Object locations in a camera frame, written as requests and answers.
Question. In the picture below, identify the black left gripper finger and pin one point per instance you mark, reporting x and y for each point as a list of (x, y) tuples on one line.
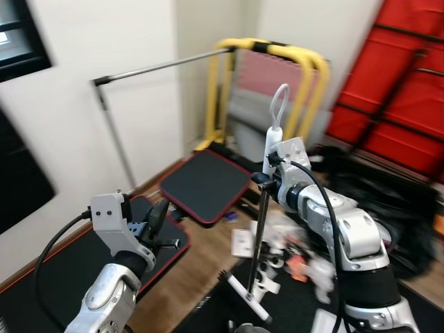
[(158, 218)]

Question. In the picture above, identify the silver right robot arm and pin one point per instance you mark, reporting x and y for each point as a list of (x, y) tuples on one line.
[(354, 236)]

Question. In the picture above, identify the black floor mat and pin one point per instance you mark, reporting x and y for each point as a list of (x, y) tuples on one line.
[(208, 316)]

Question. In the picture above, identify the short black bench pad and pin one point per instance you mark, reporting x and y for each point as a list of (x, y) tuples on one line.
[(205, 184)]

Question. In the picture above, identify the white paper card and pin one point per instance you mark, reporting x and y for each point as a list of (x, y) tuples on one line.
[(242, 241)]

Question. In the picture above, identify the grey rolled mat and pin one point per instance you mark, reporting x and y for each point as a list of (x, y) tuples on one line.
[(253, 118)]

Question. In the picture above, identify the orange scrap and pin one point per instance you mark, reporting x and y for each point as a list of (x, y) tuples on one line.
[(298, 267)]

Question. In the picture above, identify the long black bench pad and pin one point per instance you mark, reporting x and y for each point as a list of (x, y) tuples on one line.
[(69, 263)]

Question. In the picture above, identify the pink foam mat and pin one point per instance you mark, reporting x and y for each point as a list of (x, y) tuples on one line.
[(267, 73)]

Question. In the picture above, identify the black garbage bag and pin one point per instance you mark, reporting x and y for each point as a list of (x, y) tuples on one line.
[(402, 215)]

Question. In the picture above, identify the dark curtain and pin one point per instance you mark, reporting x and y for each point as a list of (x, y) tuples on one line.
[(17, 173)]

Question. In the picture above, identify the silver clothes rack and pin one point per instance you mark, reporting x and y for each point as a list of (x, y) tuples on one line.
[(166, 65)]

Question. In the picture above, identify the folded red plastic table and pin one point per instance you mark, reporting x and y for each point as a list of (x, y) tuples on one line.
[(388, 69)]

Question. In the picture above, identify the black framed window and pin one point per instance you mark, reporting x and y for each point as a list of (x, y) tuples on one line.
[(14, 35)]

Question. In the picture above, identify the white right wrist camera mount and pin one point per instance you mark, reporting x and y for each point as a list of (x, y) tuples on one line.
[(295, 156)]

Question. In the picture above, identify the yellow metal exercise frame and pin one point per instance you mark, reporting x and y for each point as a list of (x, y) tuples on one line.
[(305, 59)]

